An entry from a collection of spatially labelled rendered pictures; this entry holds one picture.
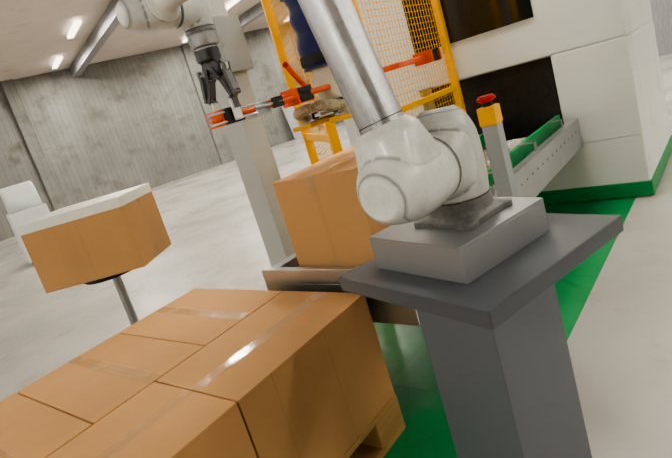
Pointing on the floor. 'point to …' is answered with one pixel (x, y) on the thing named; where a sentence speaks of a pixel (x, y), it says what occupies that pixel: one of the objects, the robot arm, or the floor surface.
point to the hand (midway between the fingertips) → (227, 113)
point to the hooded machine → (22, 208)
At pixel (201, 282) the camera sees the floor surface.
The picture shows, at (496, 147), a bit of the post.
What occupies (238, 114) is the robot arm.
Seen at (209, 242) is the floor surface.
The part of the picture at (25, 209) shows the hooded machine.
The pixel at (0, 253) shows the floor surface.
